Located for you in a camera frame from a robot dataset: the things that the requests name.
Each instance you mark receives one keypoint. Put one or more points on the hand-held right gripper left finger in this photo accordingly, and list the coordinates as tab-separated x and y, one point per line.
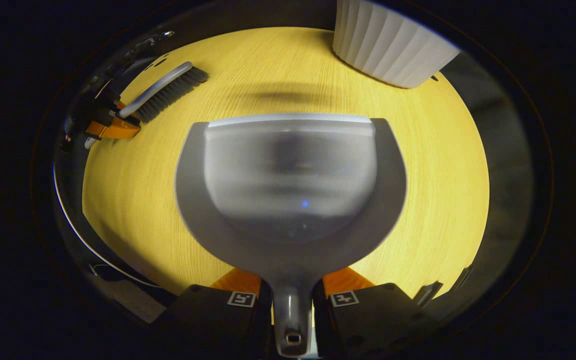
218	325

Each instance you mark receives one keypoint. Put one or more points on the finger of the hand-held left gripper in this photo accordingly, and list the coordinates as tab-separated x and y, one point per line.
113	131

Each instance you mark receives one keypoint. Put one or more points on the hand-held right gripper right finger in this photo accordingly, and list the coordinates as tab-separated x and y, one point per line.
378	325

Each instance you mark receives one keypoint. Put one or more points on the small grey broom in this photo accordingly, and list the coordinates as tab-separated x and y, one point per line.
160	90

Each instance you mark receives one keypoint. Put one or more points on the grey dustpan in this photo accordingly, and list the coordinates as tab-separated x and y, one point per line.
290	170

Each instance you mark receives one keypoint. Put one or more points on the white ribbed garbage bin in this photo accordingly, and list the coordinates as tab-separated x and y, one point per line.
393	45

